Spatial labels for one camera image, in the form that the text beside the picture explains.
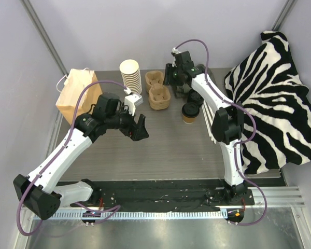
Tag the brown pulp cup carrier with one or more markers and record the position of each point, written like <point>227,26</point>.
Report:
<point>153,77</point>

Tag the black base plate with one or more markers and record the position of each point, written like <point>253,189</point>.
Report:
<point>161,196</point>

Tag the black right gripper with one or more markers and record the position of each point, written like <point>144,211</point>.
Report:
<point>168,74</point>

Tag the zebra print blanket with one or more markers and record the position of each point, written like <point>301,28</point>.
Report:
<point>277,126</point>

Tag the black plastic cup lid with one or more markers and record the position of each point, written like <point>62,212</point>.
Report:
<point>190,109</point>

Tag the olive green cloth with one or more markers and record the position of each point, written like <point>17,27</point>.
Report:
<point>182,91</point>

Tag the brown paper bag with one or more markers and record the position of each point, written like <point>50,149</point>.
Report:
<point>74,84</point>

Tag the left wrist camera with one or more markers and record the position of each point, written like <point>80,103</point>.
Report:
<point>132,101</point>

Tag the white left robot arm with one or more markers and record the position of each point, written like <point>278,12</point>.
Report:
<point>45,196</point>

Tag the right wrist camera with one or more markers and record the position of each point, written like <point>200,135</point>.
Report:
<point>174,52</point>

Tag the white cable duct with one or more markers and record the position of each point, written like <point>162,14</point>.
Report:
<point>75,214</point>

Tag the stack of black lids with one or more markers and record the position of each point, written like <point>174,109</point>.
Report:
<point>195,97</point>

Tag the white wrapped straws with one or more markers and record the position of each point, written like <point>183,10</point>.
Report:
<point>208,116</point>

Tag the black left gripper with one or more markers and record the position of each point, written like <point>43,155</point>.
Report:
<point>131,127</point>

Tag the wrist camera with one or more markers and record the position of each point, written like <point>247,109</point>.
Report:
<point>174,52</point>
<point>132,101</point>

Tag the stack of pulp cup carriers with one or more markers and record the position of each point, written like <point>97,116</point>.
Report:
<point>159,98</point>

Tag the stack of white paper cups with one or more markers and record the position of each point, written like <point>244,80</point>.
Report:
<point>131,75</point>

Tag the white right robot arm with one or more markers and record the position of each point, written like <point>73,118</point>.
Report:
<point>228,120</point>

